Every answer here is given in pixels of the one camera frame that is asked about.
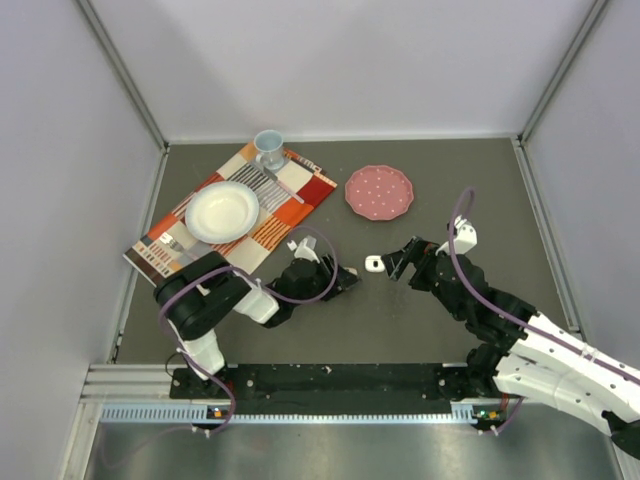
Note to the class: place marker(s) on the white earbuds charging case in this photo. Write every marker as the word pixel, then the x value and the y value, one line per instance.
pixel 374 264

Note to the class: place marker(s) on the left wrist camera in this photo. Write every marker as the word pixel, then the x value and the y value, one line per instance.
pixel 304 249

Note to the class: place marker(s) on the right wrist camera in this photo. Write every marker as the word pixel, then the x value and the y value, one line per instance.
pixel 464 238

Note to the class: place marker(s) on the patchwork placemat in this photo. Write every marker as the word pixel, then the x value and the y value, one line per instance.
pixel 279 214

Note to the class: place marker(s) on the fork with pink handle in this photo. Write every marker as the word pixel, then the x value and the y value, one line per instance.
pixel 174 245

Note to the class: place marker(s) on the knife with pink handle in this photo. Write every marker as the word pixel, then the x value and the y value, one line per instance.
pixel 278 182

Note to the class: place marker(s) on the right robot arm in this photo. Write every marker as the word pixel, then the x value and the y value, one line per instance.
pixel 522 352

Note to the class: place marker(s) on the light blue cup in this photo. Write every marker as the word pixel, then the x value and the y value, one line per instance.
pixel 269 146

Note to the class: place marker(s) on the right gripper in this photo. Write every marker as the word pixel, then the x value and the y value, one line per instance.
pixel 424 256

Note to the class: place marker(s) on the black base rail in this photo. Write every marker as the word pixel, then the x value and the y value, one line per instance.
pixel 350 389

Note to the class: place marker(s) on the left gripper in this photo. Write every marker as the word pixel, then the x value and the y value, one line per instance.
pixel 331 266

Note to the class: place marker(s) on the white bowl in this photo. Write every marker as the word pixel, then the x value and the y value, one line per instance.
pixel 222 212

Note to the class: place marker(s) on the pink dotted plate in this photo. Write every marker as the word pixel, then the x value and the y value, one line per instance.
pixel 379 193

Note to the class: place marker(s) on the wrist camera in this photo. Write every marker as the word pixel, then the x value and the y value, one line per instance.
pixel 464 238
pixel 304 249

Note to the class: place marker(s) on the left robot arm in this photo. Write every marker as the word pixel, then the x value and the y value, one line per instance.
pixel 196 299

